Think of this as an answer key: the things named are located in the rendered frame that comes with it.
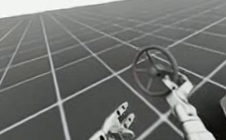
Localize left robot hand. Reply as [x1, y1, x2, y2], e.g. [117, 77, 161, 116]
[98, 100, 139, 140]

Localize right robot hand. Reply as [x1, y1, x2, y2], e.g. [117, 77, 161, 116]
[160, 71, 198, 121]

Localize dark steering wheel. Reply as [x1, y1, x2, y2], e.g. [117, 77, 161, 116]
[129, 43, 182, 99]

